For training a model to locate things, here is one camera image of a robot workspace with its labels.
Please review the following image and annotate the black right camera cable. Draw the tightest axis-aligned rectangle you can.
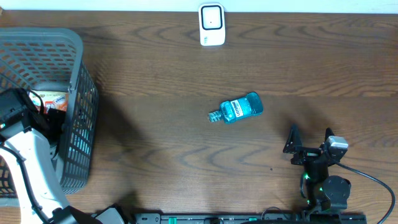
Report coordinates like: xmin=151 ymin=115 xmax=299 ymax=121
xmin=334 ymin=161 xmax=396 ymax=224

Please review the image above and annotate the grey plastic basket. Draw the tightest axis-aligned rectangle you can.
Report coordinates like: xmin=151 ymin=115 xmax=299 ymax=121
xmin=1 ymin=27 xmax=99 ymax=194

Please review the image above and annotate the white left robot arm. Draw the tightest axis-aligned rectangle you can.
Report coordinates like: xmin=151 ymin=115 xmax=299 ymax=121
xmin=1 ymin=88 xmax=99 ymax=223

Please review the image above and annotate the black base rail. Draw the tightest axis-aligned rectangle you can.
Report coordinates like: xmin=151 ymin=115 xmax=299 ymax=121
xmin=93 ymin=203 xmax=368 ymax=224

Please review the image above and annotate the cream wet wipes pack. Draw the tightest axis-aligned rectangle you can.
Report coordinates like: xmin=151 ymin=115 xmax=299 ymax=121
xmin=28 ymin=90 xmax=68 ymax=114

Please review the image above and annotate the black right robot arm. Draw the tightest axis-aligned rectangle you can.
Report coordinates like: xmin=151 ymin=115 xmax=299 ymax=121
xmin=283 ymin=125 xmax=351 ymax=212

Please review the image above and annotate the blue mouthwash bottle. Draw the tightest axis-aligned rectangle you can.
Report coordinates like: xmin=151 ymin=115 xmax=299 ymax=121
xmin=208 ymin=92 xmax=264 ymax=124

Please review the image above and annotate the white barcode scanner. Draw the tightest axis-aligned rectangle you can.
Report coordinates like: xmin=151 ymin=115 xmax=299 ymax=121
xmin=198 ymin=3 xmax=226 ymax=47

